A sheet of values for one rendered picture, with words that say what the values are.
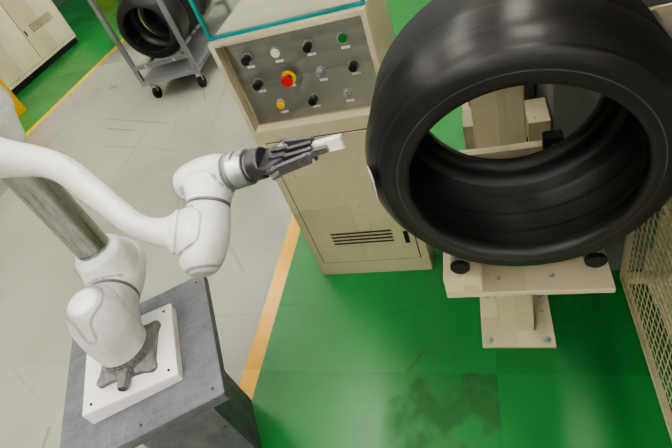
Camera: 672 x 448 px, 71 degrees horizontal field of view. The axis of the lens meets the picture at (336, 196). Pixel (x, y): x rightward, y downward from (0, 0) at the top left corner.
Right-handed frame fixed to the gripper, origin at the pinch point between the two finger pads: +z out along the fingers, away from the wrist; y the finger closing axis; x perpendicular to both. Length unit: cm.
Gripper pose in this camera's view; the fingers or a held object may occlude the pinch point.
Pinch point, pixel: (329, 144)
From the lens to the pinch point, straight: 102.5
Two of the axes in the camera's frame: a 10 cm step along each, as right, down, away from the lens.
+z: 8.9, -2.0, -4.0
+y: 1.6, -6.9, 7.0
